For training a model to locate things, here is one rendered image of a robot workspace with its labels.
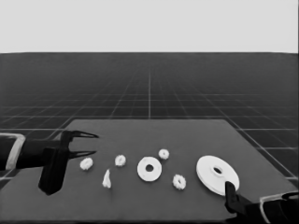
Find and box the small white toothed gear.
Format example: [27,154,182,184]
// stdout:
[158,148,171,161]
[172,174,187,190]
[79,157,94,172]
[114,154,127,168]

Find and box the large thick white disc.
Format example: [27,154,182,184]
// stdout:
[195,155,241,197]

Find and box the small white T-shaped piece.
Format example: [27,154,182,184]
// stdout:
[102,168,112,189]

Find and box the white round carrier with pins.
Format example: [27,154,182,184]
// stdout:
[136,156,163,182]

